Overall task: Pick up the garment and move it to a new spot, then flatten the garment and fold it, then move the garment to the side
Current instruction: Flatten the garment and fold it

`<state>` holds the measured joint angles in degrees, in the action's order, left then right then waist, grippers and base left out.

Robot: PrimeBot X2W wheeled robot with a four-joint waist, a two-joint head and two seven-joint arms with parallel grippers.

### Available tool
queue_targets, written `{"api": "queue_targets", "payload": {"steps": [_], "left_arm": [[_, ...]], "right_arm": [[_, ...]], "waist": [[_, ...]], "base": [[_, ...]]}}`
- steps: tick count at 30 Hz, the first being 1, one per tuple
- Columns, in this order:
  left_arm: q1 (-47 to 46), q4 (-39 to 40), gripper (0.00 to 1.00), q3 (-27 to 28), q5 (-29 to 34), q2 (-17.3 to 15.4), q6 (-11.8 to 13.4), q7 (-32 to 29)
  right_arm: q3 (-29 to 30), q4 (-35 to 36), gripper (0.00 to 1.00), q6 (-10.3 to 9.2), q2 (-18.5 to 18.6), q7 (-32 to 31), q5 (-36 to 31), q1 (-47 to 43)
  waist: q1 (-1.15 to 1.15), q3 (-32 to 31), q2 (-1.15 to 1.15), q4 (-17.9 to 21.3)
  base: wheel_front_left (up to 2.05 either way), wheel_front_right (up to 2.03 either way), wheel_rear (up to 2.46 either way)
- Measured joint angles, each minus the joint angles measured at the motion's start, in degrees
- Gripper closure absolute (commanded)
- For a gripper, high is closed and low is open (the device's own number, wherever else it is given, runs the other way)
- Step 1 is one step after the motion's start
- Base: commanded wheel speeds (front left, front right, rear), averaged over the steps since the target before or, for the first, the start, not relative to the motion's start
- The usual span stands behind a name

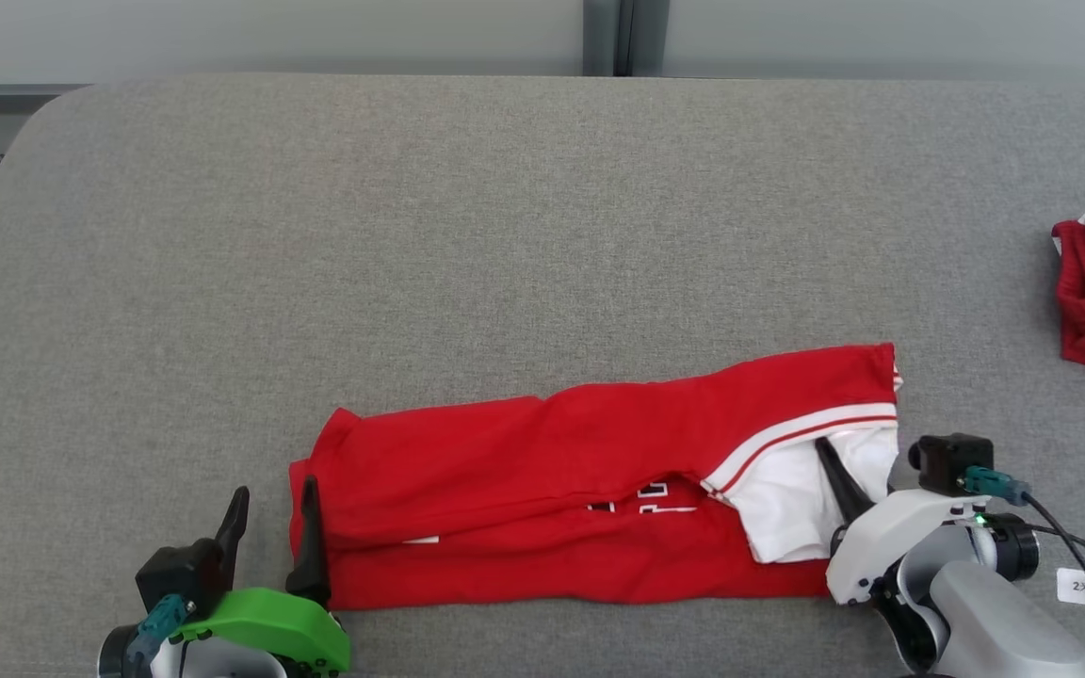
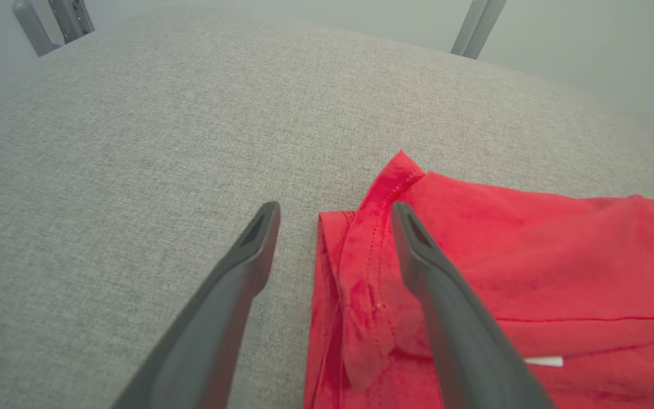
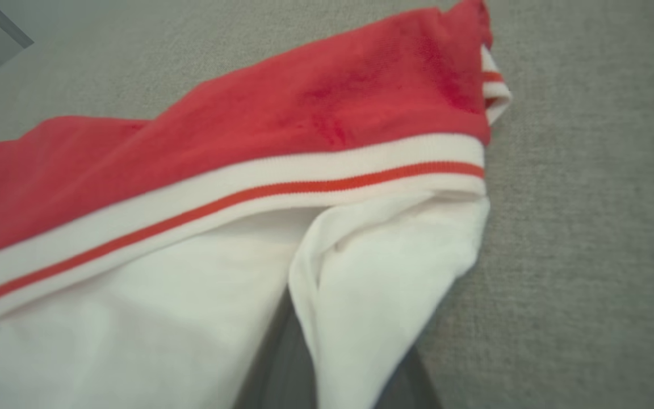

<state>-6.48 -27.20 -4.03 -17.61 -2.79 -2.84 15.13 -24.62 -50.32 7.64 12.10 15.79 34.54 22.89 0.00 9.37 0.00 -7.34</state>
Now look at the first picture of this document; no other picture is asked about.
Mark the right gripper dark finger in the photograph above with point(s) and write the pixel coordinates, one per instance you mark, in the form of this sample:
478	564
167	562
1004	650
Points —
844	490

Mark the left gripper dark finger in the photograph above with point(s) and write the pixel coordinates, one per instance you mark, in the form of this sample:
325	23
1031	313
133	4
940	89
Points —
232	532
310	556

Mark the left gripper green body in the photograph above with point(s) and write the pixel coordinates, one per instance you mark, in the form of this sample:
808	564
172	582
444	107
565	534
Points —
279	626

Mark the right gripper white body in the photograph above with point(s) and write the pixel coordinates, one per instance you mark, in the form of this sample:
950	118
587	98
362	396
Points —
882	546

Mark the red basketball jersey number 23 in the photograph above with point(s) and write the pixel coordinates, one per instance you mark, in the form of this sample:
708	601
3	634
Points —
552	452

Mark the grey fabric sofa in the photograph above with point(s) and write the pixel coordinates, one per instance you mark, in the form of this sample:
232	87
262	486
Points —
505	235

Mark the left gripper black camera box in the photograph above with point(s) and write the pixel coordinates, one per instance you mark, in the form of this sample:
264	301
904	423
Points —
175	574

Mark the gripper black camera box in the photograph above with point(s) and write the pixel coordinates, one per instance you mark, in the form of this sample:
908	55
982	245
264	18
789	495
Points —
949	461
175	574

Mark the right gripper black camera box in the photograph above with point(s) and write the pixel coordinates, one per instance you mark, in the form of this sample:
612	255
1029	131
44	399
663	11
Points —
949	461

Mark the grey vertical wall post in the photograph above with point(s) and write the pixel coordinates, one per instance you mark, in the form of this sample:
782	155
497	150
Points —
625	38

